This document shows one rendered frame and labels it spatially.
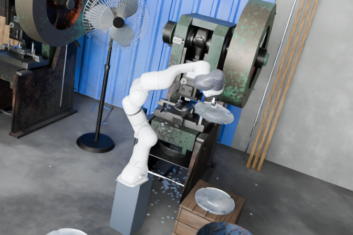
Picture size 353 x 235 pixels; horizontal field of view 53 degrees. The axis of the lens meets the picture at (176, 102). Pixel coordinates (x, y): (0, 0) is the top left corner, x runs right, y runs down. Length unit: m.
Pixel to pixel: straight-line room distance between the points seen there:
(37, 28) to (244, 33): 1.73
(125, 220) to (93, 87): 2.51
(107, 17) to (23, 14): 0.68
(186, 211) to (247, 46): 1.18
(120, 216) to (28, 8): 1.79
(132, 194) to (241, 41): 1.27
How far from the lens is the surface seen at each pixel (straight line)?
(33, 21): 3.20
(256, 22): 2.48
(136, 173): 2.42
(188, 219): 2.56
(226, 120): 2.55
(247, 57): 2.41
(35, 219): 2.81
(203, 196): 2.65
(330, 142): 4.20
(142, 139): 2.29
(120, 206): 2.62
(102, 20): 3.20
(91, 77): 4.77
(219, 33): 2.72
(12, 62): 3.77
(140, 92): 2.08
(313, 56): 3.95
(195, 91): 2.89
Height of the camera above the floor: 1.83
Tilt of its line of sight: 20 degrees down
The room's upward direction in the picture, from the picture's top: 13 degrees clockwise
